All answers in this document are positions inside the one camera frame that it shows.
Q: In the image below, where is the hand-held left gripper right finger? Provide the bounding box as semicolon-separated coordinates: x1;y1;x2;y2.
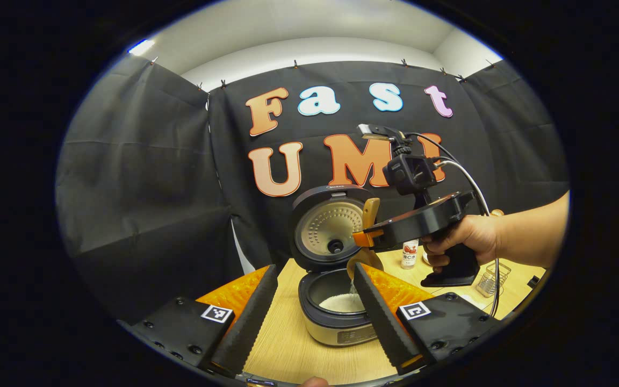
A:
354;262;503;376

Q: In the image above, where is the wire chopstick holder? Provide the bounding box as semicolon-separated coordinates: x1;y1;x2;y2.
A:
476;262;512;298

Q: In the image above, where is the black silver rice cooker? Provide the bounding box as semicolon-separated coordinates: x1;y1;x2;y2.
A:
288;184;391;347

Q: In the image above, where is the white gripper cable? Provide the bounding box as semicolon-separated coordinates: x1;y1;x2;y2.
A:
432;159;501;319

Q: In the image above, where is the wooden spoon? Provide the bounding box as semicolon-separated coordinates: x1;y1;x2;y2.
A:
346;197;385;281

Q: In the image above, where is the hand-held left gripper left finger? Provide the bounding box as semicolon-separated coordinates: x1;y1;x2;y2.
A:
119;263;279;377

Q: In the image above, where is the white rice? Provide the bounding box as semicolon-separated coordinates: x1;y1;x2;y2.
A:
319;293;366;314

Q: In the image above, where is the black backdrop cloth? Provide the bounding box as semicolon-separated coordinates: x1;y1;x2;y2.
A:
56;54;571;323

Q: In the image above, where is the clear drink bottle red label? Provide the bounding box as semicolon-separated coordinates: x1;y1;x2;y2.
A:
401;239;419;269

